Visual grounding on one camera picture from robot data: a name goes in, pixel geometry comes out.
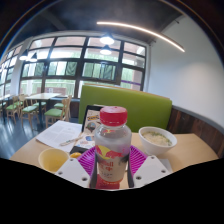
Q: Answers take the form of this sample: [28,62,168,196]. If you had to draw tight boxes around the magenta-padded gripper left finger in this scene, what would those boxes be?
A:
[54,146,99,190]

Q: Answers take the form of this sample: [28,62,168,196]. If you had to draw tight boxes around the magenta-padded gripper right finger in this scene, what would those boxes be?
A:
[126,144,172,188]

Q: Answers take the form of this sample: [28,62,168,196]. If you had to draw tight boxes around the clear red-capped drink bottle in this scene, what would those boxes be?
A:
[94,105,133,185]

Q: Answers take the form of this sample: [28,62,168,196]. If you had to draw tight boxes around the cream yellow mug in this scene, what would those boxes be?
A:
[37,147,83,174]

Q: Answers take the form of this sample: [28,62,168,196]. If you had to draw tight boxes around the white bowl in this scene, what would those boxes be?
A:
[138,125,178,156]

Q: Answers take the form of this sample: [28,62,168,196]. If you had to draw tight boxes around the colourful sticker sheet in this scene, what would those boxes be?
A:
[74,131,98,150]

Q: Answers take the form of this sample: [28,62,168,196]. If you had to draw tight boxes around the open white booklet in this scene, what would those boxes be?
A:
[35,119,84,154]

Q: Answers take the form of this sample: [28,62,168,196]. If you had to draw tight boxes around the black-framed picture stand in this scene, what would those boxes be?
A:
[80,104,105,134]

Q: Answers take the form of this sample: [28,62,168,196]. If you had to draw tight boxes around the wooden chairs with green seats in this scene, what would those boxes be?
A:
[0,94,74,128]

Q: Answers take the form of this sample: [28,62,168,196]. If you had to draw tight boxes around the green bench backrest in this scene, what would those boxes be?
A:
[77,83,173,134]

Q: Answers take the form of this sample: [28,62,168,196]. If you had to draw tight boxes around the wooden dining table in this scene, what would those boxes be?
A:
[24,92,62,126]

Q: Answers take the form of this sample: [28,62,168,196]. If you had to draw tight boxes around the black pendant ceiling lamps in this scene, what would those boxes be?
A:
[18,32,116,63]

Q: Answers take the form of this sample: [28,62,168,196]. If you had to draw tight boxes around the long curved light strip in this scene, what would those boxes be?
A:
[96,20,186,54]

